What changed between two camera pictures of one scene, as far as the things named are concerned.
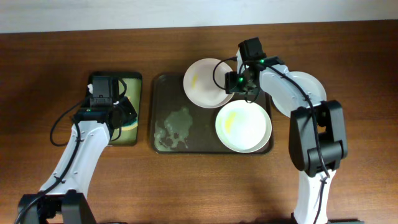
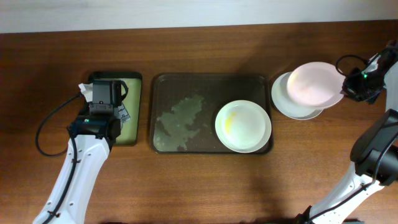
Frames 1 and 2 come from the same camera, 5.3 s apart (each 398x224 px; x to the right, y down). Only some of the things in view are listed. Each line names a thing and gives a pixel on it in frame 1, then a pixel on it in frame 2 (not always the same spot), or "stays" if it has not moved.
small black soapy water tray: (130, 85) stays
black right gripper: (231, 84) to (347, 87)
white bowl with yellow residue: (243, 127) stays
